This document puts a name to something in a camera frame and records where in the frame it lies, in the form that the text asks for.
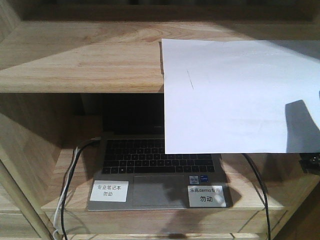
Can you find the white paper sheet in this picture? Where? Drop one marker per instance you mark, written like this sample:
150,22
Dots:
247,96

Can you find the silver laptop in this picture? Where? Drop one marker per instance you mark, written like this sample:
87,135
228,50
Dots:
132,149

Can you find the white label sticker right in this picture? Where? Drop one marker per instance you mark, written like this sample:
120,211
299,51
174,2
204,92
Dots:
206,196

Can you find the white label sticker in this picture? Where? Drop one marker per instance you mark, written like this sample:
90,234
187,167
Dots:
109,191
206,196

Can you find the white label sticker left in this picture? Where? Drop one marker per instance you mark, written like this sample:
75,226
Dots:
109,191

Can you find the wooden shelf unit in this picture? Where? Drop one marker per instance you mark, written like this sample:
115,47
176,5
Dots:
51,53

